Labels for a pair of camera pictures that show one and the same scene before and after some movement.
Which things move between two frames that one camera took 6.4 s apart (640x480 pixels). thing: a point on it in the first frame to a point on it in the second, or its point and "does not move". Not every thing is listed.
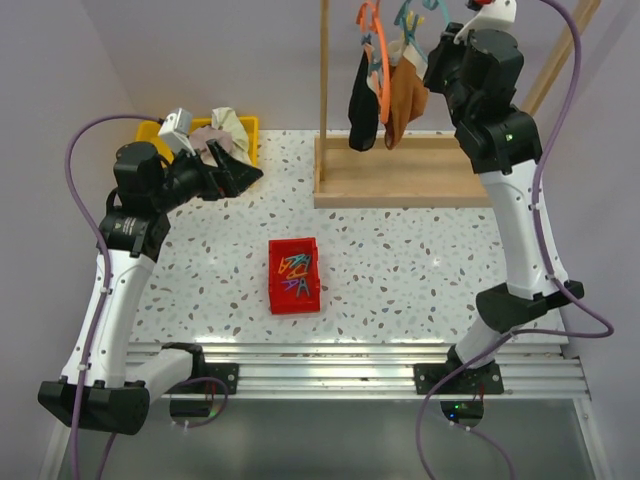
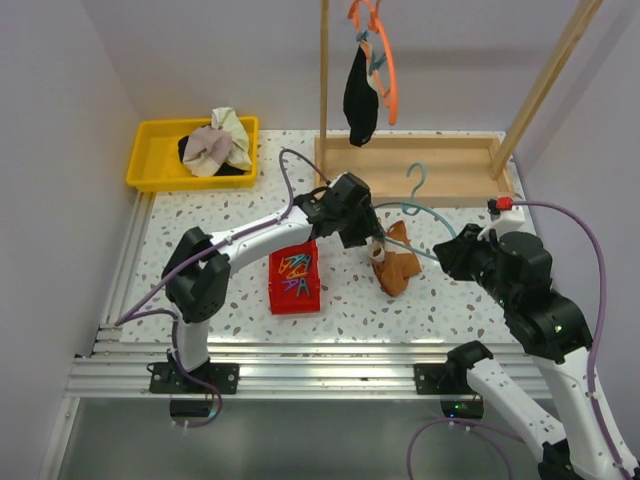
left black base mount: [226, 372] does not move
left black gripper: [226, 181] to [368, 226]
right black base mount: [480, 380] does not move
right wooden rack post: [580, 14] does not move
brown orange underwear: [408, 94] to [392, 264]
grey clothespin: [303, 285] does not move
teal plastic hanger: [410, 32] to [407, 248]
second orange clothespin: [283, 266] does not move
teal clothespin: [300, 259] does not move
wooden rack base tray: [423, 171] does not move
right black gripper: [440, 54] to [454, 252]
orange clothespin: [295, 274] does not move
